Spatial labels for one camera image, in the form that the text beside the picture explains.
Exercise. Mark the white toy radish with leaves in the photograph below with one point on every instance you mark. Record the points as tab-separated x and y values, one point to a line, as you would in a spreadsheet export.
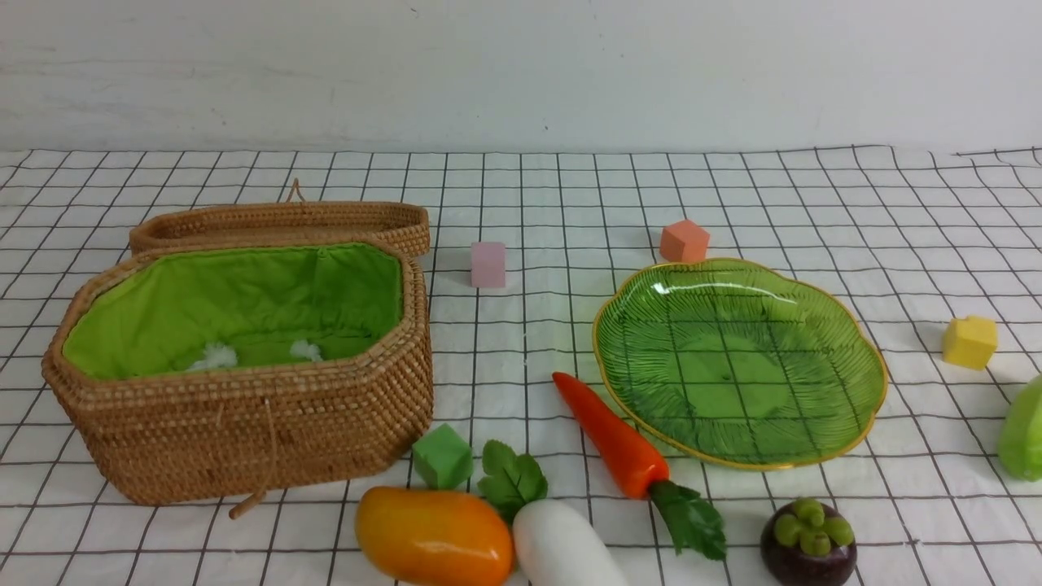
554	543

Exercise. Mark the orange toy mango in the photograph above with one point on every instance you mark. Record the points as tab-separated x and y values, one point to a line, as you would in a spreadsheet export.
433	537

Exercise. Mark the orange toy carrot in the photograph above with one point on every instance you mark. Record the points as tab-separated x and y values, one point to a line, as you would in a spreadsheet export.
641	472

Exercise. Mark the purple toy mangosteen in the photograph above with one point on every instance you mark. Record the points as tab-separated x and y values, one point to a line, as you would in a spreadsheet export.
808	543

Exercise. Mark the green toy vegetable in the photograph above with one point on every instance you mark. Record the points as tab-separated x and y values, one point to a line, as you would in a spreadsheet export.
1019	447

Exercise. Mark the pink foam cube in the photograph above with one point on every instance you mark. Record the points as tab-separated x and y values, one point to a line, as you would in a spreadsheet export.
488	265

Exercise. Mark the white black grid tablecloth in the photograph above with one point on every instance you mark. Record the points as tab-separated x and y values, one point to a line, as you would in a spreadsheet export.
906	239

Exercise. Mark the woven wicker basket lid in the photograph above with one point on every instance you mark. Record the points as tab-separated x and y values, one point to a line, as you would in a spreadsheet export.
401	225

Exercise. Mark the orange foam cube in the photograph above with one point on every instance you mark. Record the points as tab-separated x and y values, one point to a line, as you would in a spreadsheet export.
684	242

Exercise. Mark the green foam cube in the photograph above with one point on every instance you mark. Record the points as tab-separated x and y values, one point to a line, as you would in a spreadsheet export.
443	459

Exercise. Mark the green glass leaf plate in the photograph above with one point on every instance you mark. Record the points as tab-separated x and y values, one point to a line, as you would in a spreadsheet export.
731	362

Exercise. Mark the woven wicker basket green lining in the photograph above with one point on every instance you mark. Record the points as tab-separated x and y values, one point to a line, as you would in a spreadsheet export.
218	369

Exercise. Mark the yellow foam cube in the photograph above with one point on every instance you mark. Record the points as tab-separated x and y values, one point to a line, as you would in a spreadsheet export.
970	342

